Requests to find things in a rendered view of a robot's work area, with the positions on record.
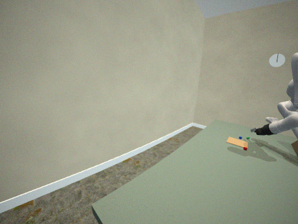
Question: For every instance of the orange square mat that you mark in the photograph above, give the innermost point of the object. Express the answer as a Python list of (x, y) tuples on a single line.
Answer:
[(237, 142)]

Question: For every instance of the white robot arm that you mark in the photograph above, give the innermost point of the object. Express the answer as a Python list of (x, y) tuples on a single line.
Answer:
[(287, 108)]

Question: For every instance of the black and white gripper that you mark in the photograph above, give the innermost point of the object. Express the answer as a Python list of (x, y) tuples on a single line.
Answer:
[(268, 129)]

